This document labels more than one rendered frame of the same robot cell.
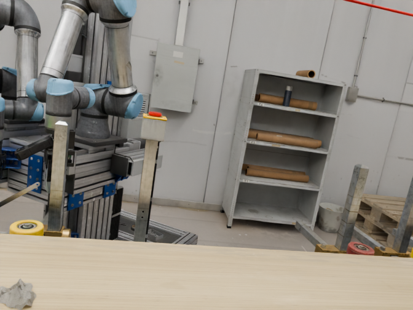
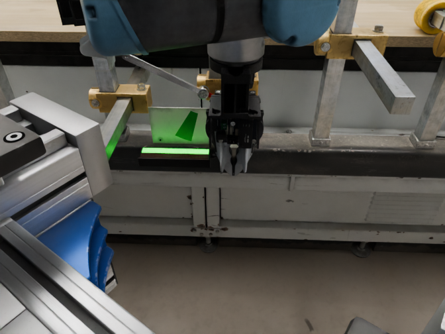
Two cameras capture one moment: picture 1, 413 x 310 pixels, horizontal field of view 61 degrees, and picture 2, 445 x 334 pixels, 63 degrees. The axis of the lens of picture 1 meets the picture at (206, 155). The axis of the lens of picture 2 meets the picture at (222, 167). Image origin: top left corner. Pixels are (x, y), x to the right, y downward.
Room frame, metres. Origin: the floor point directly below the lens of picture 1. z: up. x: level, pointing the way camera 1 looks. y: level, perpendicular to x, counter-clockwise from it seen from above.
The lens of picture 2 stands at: (1.67, 0.88, 1.21)
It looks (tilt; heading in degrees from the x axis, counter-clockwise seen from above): 38 degrees down; 195
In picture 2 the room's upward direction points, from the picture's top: straight up
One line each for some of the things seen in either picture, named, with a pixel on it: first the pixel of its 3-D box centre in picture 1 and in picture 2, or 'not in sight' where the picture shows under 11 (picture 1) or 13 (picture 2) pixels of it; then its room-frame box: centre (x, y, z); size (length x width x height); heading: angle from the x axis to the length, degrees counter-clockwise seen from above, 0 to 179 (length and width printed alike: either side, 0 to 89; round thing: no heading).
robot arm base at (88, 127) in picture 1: (93, 124); not in sight; (1.52, 0.52, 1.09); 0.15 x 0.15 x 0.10
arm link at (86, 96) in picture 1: (74, 96); not in sight; (1.18, 0.47, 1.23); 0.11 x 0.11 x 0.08; 78
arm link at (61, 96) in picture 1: (60, 97); not in sight; (1.08, 0.48, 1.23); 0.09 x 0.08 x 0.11; 168
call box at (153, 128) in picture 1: (153, 128); not in sight; (1.05, 0.17, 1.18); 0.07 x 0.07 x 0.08; 13
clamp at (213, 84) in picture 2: not in sight; (228, 85); (0.93, 0.69, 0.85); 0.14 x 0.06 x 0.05; 103
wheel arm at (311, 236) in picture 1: (323, 248); not in sight; (1.25, -0.50, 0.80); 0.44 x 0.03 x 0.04; 13
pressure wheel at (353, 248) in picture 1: (357, 262); not in sight; (1.06, -0.54, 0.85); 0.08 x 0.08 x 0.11
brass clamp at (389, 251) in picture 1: (392, 256); not in sight; (1.26, -0.77, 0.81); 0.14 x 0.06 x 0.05; 103
